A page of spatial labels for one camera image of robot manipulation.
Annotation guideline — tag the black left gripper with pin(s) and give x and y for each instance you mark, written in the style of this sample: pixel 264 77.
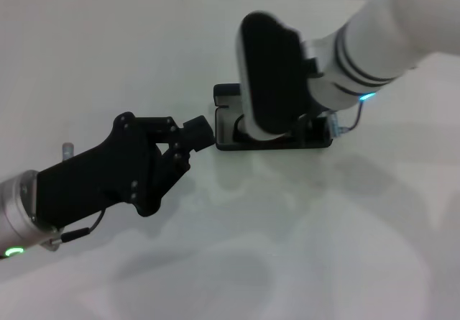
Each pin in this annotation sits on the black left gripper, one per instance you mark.
pixel 104 172

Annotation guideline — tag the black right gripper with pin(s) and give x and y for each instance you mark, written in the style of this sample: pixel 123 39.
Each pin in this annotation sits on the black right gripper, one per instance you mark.
pixel 316 129

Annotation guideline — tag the black glasses case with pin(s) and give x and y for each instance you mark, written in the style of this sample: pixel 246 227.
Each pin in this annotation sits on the black glasses case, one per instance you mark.
pixel 273 146

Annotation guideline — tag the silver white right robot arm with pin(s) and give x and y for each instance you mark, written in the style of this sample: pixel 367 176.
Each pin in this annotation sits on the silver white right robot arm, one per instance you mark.
pixel 377 39

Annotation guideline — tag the silver wrist connector stub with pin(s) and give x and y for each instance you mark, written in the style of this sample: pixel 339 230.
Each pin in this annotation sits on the silver wrist connector stub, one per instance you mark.
pixel 68 151

